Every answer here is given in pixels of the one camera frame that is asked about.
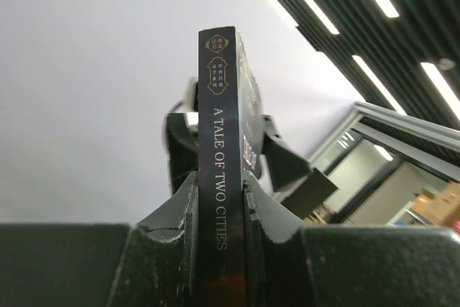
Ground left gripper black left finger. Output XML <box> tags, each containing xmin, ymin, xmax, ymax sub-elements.
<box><xmin>1</xmin><ymin>173</ymin><xmax>198</xmax><ymax>306</ymax></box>

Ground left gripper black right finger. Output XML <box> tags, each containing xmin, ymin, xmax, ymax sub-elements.
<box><xmin>244</xmin><ymin>175</ymin><xmax>459</xmax><ymax>306</ymax></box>

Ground dark Tale of Two Cities book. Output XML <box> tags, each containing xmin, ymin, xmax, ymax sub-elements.
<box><xmin>197</xmin><ymin>26</ymin><xmax>264</xmax><ymax>306</ymax></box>

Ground ceiling strip lights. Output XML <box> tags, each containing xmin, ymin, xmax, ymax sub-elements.
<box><xmin>278</xmin><ymin>0</ymin><xmax>459</xmax><ymax>127</ymax></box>

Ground cardboard boxes in background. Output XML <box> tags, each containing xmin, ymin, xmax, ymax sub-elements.
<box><xmin>410</xmin><ymin>182</ymin><xmax>459</xmax><ymax>229</ymax></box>

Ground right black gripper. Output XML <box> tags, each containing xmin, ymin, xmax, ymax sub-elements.
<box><xmin>164</xmin><ymin>113</ymin><xmax>338</xmax><ymax>210</ymax></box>

